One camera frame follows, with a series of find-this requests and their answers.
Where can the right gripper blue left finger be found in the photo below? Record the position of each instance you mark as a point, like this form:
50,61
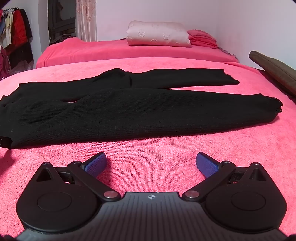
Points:
95,165

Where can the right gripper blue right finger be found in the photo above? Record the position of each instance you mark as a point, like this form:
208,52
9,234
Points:
207,165

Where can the black knit pants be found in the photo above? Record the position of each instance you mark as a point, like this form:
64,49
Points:
119,105

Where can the pink blanket on near bed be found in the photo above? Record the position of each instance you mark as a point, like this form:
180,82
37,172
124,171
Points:
160,164

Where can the brown padded headboard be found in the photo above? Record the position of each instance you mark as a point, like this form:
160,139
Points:
283,74

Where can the pink-covered far bed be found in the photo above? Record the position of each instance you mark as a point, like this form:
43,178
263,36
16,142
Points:
74,50

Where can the folded pink blanket stack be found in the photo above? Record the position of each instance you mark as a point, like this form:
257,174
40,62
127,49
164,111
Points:
201,38

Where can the hanging clothes on rack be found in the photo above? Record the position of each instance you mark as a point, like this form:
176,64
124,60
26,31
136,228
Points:
16,36

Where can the folded cream quilt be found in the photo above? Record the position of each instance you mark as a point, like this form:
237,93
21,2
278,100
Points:
157,34

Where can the pink patterned curtain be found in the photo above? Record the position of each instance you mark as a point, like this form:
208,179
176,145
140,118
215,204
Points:
85,25

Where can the dark window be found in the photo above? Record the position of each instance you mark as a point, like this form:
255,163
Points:
61,20

